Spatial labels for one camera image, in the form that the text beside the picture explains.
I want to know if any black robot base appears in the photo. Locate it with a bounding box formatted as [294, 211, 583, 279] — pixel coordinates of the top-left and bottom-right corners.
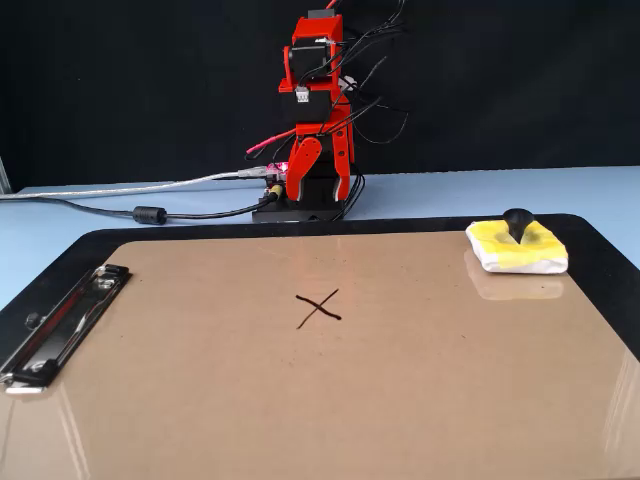
[252, 169, 365, 224]

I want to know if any black backdrop cloth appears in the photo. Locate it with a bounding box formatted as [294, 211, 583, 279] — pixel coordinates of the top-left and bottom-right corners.
[0, 0, 640, 194]

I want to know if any pink sleeved wire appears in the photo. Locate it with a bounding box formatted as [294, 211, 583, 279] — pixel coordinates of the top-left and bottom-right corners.
[245, 127, 299, 155]

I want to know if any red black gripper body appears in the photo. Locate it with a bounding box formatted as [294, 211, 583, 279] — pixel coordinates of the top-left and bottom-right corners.
[278, 79, 352, 137]

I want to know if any yellow sponge with black knob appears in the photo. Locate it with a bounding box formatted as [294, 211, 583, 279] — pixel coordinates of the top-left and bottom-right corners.
[464, 207, 570, 276]

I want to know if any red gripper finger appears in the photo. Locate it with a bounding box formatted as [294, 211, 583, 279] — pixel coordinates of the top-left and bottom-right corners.
[329, 122, 356, 202]
[286, 135, 323, 202]

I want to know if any robot controller circuit board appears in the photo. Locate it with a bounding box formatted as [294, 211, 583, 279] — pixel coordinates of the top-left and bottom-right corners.
[257, 160, 292, 200]

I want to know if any silver USB cable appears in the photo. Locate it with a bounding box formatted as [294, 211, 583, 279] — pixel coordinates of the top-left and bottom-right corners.
[0, 167, 271, 202]

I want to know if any black marker cross mark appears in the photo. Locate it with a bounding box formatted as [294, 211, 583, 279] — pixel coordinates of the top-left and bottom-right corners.
[294, 288, 344, 331]

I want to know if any black servo wire bundle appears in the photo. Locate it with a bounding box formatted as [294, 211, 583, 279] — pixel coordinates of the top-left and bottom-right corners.
[319, 0, 412, 147]

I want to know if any brown clipboard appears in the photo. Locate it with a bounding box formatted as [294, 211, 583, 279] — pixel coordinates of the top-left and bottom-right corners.
[0, 230, 640, 480]

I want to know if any black power cable with ferrite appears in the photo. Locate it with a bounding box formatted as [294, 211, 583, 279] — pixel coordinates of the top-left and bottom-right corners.
[29, 192, 281, 226]

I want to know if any black desk mat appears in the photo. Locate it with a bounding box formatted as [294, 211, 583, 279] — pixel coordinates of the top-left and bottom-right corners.
[0, 213, 640, 374]

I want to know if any silver metal clipboard clip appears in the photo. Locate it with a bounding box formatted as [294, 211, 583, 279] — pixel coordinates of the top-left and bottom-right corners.
[0, 263, 134, 396]

